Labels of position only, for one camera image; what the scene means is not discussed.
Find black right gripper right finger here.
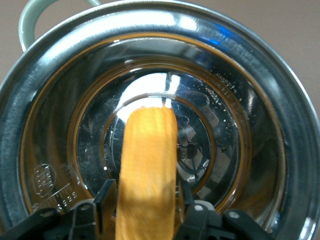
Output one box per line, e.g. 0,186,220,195
178,179,276,240

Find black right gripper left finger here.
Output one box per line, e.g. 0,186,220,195
0,178,117,240

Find yellow corn cob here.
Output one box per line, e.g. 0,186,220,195
114,106,180,240

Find stainless steel pot pale handles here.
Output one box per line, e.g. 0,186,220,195
0,0,320,240

